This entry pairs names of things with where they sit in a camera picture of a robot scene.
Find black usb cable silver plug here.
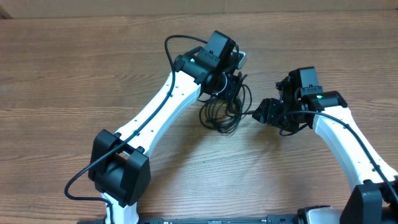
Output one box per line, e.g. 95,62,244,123
199,96,245,134

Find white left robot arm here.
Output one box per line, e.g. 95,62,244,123
88,30,247,223

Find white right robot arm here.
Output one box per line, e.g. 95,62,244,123
252,67,397,223

